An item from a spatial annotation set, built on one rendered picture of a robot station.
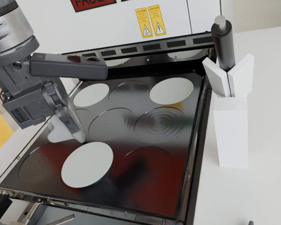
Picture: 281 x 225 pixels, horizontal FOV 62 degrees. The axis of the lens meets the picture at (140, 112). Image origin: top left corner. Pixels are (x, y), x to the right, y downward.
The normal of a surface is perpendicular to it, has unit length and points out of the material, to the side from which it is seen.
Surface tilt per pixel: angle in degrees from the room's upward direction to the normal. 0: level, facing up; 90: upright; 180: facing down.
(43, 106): 90
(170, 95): 0
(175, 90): 0
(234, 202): 0
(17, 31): 90
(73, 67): 87
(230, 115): 90
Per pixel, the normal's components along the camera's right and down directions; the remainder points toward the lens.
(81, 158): -0.27, -0.74
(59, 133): 0.32, 0.56
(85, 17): -0.29, 0.66
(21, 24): 0.93, -0.06
